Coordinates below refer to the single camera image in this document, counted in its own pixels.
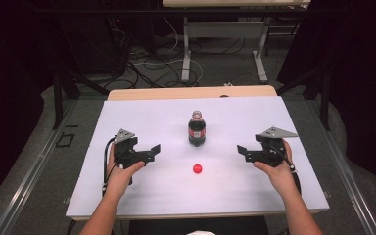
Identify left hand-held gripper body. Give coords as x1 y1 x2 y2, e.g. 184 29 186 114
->
113 127 147 170

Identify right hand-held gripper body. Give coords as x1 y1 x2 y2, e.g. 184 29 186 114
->
255 125 300 168

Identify cola bottle with red label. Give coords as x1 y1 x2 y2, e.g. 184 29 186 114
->
187 110 208 148

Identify person's right hand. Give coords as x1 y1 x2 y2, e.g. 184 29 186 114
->
253 139 300 199

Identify person's left hand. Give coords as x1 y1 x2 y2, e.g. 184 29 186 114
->
105 144 146 199

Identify white table cover board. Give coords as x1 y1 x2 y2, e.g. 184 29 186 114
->
66 95 330 219

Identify wooden table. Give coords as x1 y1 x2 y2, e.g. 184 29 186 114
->
70 85 323 221

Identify person's dark clothing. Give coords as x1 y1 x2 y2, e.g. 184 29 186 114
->
128 215 271 235

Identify black metal stand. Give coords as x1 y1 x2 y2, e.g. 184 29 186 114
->
275 63 333 132
52 63 111 130

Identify dark curtain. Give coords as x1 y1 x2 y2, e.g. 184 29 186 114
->
278 0 376 195
0 0 57 214

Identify grey metal-legged desk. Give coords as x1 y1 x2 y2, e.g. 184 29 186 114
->
162 0 312 84

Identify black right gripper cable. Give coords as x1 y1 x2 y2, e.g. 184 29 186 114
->
268 143 303 197

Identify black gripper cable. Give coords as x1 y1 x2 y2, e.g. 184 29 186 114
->
102 136 118 198
268 143 303 197

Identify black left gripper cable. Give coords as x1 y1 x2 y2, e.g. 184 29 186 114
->
102 136 118 198

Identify aluminium floor rail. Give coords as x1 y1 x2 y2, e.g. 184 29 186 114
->
0 99 78 235
303 99 376 235

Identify black floor cable bundle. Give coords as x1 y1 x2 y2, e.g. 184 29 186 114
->
106 16 205 90

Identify white floor cable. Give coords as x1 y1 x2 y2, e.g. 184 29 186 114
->
132 17 205 88

